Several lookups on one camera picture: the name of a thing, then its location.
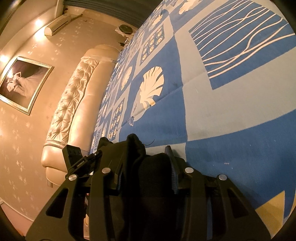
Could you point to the framed wall picture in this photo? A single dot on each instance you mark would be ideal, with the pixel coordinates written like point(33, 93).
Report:
point(22, 81)

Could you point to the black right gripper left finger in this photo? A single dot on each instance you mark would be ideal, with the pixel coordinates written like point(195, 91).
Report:
point(63, 216)

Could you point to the round fan on nightstand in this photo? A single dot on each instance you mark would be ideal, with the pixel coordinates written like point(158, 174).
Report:
point(124, 30)

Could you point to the blue patterned bedspread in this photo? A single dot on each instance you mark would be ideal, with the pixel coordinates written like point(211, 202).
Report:
point(215, 80)

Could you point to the white wall air conditioner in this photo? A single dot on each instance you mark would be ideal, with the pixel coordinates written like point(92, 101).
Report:
point(57, 24)

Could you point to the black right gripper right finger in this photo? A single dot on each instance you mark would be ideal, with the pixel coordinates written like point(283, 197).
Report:
point(211, 208)

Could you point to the black pants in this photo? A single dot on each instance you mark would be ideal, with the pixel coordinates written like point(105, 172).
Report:
point(133, 195)

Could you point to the cream tufted headboard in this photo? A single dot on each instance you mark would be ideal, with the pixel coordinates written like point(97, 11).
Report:
point(75, 117)

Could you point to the dark grey curtain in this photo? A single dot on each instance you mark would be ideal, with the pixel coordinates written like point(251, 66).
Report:
point(133, 12)

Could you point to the black mounted camera box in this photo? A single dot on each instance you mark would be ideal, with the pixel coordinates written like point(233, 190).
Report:
point(80, 165)

